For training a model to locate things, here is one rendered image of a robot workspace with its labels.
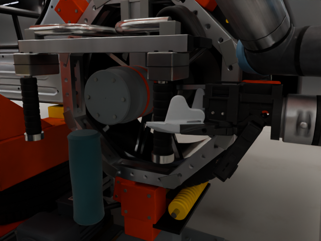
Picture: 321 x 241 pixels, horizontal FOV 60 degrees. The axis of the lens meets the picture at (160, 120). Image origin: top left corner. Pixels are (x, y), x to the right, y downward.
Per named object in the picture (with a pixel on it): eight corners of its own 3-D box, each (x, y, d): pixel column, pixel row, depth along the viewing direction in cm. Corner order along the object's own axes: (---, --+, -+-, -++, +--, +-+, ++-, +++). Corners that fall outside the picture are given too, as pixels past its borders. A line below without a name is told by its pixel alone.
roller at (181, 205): (210, 184, 103) (211, 169, 102) (183, 227, 77) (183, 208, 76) (195, 181, 105) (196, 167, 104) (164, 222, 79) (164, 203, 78)
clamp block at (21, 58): (60, 73, 70) (58, 52, 68) (30, 76, 62) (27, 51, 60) (45, 73, 72) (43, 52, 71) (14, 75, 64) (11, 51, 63)
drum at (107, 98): (169, 114, 81) (169, 64, 78) (132, 131, 62) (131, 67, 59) (127, 110, 87) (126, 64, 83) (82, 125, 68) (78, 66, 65)
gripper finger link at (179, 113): (145, 94, 44) (201, 93, 46) (145, 130, 45) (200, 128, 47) (148, 97, 41) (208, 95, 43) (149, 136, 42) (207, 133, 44)
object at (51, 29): (133, 43, 74) (132, 0, 72) (85, 38, 57) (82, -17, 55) (80, 44, 82) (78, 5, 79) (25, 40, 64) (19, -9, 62)
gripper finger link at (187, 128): (175, 118, 46) (223, 116, 48) (174, 129, 46) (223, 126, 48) (182, 125, 41) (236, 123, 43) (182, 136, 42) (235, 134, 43)
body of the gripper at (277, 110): (212, 80, 50) (285, 82, 45) (210, 126, 52) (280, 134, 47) (200, 83, 43) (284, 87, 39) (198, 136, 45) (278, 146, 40)
